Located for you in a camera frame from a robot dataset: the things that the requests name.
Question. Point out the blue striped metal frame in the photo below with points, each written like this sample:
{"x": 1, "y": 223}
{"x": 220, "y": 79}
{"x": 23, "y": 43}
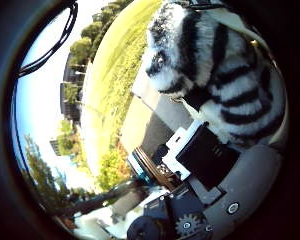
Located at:
{"x": 141, "y": 166}

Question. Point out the black white striped plush toy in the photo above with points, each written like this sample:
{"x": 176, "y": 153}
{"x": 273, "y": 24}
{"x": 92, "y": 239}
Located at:
{"x": 230, "y": 66}

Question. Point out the small grey distant building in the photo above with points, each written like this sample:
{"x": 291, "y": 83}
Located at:
{"x": 55, "y": 147}

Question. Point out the black white checker marker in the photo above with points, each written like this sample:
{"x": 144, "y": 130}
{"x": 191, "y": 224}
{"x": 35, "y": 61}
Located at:
{"x": 163, "y": 170}

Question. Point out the dark distant building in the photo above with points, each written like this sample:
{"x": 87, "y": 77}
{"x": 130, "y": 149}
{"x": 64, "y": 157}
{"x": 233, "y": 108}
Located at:
{"x": 71, "y": 96}

